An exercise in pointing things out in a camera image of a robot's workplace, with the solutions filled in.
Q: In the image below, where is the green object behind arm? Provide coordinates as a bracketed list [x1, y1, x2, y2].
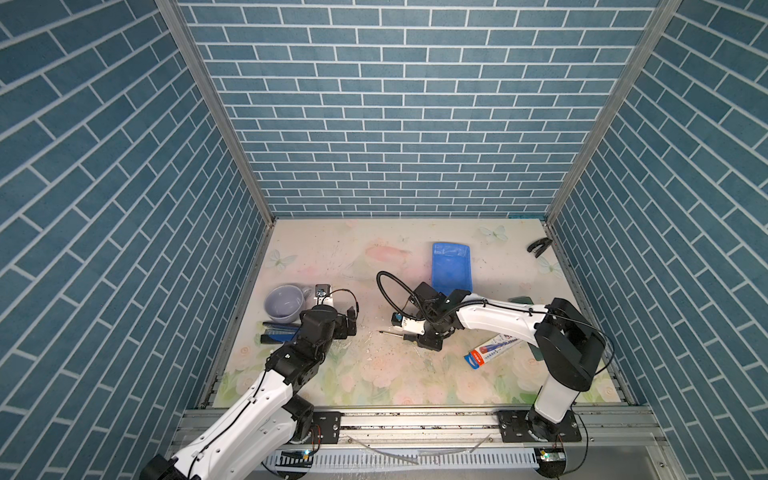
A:
[508, 296, 534, 308]

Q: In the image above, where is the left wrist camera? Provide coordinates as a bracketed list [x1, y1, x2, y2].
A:
[314, 284, 333, 306]

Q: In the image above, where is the aluminium corner post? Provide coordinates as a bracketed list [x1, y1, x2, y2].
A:
[544, 0, 682, 230]
[156, 0, 275, 228]

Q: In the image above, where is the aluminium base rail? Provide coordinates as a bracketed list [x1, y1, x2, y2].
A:
[313, 404, 666, 448]

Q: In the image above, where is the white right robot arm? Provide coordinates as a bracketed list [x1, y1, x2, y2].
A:
[392, 283, 608, 442]

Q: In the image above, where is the aluminium corner post right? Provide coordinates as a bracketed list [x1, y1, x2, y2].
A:
[544, 0, 682, 230]

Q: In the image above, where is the aluminium corner post left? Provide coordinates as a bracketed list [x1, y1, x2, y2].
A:
[156, 0, 275, 228]

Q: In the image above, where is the black clip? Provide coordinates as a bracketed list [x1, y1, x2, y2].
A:
[526, 237, 553, 258]

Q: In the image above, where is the black cable loop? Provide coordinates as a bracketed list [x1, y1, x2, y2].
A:
[375, 270, 430, 322]

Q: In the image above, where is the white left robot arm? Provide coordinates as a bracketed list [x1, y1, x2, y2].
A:
[139, 305, 359, 479]

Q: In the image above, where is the toothpaste tube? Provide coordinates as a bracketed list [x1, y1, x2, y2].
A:
[464, 334, 520, 370]

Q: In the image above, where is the blue black tool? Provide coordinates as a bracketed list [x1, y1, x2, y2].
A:
[259, 322, 300, 345]

